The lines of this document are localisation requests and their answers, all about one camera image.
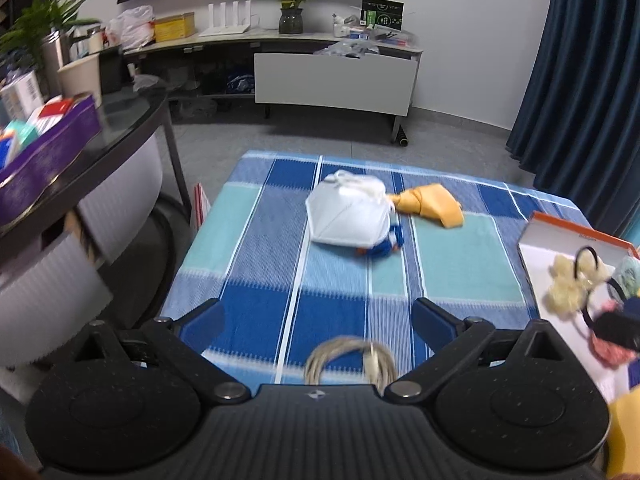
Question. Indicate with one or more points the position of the black rolled mat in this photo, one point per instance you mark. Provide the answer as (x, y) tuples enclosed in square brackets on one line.
[(401, 135)]

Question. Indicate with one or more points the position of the white barcode box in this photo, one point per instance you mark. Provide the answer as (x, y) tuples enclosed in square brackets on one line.
[(22, 95)]

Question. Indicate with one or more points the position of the white face mask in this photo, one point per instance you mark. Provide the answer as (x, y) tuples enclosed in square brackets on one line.
[(345, 210)]

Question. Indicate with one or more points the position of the clear plastic bag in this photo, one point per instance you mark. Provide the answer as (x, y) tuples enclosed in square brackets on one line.
[(345, 50)]

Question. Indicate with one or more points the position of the purple tray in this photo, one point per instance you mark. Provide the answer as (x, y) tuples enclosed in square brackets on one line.
[(50, 165)]

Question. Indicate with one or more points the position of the white drawer front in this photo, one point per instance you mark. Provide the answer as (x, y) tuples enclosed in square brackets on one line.
[(335, 82)]

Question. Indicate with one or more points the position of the red box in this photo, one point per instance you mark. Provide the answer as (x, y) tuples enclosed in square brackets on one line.
[(52, 112)]

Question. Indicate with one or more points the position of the blue white small toy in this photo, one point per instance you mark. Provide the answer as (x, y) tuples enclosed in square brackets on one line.
[(387, 242)]

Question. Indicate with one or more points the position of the green black box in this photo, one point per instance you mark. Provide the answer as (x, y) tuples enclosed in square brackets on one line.
[(382, 12)]

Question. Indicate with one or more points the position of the pink plush scrunchie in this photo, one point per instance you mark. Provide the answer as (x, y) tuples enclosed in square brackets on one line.
[(614, 355)]

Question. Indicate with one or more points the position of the cream plush scrunchie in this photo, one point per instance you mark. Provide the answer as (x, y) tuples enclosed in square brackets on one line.
[(562, 290)]

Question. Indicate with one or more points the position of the steel bottle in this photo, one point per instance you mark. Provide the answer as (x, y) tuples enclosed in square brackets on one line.
[(52, 60)]

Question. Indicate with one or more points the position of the blue checked tablecloth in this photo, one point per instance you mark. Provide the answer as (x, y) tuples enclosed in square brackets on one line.
[(280, 270)]

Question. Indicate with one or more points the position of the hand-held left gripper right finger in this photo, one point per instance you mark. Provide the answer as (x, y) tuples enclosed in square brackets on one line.
[(435, 325)]

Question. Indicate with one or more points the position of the white paper cup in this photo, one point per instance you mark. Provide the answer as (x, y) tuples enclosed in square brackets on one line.
[(80, 80)]

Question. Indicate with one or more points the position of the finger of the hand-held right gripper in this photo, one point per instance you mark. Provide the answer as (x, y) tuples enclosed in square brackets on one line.
[(617, 329)]

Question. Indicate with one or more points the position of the white jar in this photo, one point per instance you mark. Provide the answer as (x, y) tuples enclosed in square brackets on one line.
[(96, 40)]

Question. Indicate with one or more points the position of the leafy green plant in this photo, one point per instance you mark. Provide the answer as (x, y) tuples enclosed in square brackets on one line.
[(35, 25)]

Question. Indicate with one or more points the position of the clear plastic tray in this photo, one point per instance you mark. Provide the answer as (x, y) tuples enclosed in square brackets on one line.
[(387, 36)]

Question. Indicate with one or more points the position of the orange white cardboard box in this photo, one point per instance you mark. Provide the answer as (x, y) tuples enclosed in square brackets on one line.
[(537, 255)]

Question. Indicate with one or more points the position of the orange cloth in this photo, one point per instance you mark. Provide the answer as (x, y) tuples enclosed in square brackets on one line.
[(430, 205)]

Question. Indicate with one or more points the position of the grey television stand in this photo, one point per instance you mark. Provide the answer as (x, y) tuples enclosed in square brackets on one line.
[(210, 47)]

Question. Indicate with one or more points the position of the blue curtain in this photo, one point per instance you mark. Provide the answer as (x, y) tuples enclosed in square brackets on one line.
[(585, 85)]

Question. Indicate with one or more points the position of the yellow box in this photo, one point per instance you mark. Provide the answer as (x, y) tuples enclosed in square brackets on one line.
[(174, 27)]

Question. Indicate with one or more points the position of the teal box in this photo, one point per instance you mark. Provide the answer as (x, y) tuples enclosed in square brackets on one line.
[(22, 135)]

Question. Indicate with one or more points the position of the white plastic bag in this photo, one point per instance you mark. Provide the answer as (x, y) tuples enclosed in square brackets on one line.
[(131, 27)]

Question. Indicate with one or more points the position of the round black glass table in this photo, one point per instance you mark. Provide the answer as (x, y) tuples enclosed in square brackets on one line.
[(130, 125)]

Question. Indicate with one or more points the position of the white router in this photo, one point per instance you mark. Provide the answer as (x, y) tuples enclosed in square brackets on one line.
[(225, 22)]

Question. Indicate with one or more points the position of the white ribbed cabinet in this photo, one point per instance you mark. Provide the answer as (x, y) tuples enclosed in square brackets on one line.
[(120, 200)]

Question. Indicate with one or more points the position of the teal plush scrunchie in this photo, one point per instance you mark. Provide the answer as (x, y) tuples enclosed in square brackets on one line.
[(629, 275)]

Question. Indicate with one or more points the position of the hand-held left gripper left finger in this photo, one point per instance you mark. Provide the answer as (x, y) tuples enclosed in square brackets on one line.
[(200, 321)]

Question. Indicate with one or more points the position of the red white paper bag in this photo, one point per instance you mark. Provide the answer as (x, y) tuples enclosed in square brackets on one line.
[(201, 207)]

